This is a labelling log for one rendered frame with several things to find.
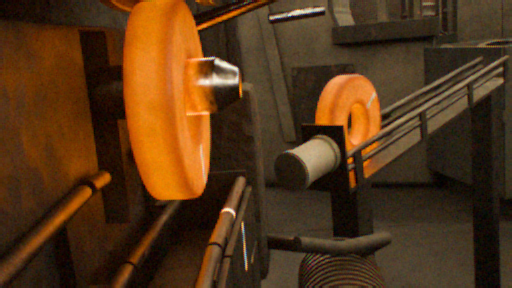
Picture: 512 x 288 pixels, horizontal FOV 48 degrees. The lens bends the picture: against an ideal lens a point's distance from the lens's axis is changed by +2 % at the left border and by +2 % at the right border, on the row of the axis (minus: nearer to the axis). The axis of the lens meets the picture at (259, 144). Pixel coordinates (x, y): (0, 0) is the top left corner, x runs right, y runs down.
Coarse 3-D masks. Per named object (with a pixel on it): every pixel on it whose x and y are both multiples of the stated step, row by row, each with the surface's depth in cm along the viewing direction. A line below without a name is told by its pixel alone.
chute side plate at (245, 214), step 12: (252, 204) 58; (240, 216) 49; (252, 216) 57; (240, 228) 46; (252, 228) 56; (240, 240) 46; (252, 240) 55; (228, 252) 40; (240, 252) 45; (252, 252) 54; (228, 264) 39; (240, 264) 44; (228, 276) 38; (240, 276) 44
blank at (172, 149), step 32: (160, 0) 43; (128, 32) 40; (160, 32) 39; (192, 32) 47; (128, 64) 38; (160, 64) 38; (128, 96) 38; (160, 96) 38; (128, 128) 39; (160, 128) 38; (192, 128) 48; (160, 160) 40; (192, 160) 43; (160, 192) 42; (192, 192) 43
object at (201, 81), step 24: (96, 72) 44; (120, 72) 44; (192, 72) 44; (216, 72) 43; (240, 72) 46; (96, 96) 44; (120, 96) 44; (192, 96) 44; (216, 96) 44; (240, 96) 45; (96, 120) 46
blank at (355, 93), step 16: (336, 80) 89; (352, 80) 89; (368, 80) 93; (320, 96) 88; (336, 96) 86; (352, 96) 89; (368, 96) 93; (320, 112) 87; (336, 112) 86; (352, 112) 95; (368, 112) 94; (352, 128) 96; (368, 128) 94; (352, 144) 90; (368, 160) 94
